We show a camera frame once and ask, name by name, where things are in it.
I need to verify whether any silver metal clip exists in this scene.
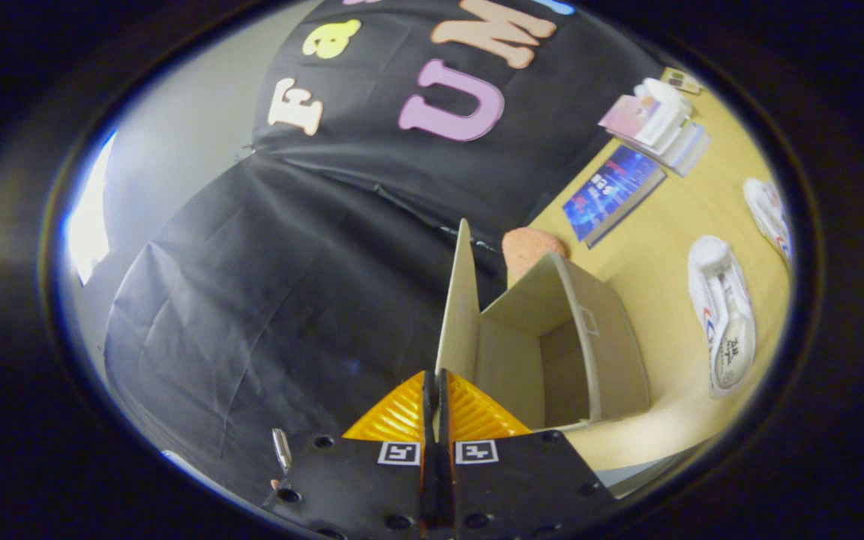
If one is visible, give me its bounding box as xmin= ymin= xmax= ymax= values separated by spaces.
xmin=272 ymin=427 xmax=293 ymax=475

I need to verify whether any blue cover book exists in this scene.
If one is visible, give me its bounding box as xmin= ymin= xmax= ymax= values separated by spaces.
xmin=562 ymin=145 xmax=667 ymax=250

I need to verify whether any orange sponge ball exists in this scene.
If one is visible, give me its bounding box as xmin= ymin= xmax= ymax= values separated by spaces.
xmin=502 ymin=226 xmax=569 ymax=286

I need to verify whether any lavender cover book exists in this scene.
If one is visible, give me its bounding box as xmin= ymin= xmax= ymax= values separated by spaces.
xmin=657 ymin=127 xmax=712 ymax=179

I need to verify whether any pale green cover book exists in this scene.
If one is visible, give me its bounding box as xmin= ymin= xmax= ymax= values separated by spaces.
xmin=612 ymin=124 xmax=703 ymax=162

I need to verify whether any small divided grain tray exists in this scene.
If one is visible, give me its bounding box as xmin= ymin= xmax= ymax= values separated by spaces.
xmin=661 ymin=67 xmax=703 ymax=95

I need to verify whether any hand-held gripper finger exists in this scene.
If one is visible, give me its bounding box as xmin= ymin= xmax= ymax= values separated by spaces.
xmin=262 ymin=370 xmax=439 ymax=540
xmin=439 ymin=370 xmax=619 ymax=540

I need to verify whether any white canvas shoe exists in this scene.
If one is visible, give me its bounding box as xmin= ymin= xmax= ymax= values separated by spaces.
xmin=687 ymin=235 xmax=757 ymax=398
xmin=743 ymin=178 xmax=794 ymax=267

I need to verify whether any beige storage box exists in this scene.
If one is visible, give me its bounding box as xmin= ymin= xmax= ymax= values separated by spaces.
xmin=436 ymin=217 xmax=652 ymax=434

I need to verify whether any pink cover book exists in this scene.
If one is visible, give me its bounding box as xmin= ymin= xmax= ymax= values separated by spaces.
xmin=598 ymin=94 xmax=692 ymax=147

